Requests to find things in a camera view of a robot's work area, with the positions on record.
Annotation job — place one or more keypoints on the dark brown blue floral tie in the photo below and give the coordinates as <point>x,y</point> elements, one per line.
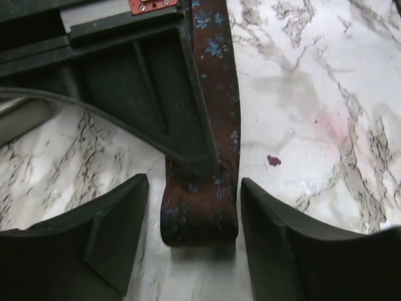
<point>202,210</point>

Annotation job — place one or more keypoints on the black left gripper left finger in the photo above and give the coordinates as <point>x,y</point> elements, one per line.
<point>86,253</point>

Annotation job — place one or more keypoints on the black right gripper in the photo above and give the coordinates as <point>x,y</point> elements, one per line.
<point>130,62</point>

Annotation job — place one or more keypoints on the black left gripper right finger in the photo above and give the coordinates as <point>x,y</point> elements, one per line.
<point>292,256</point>

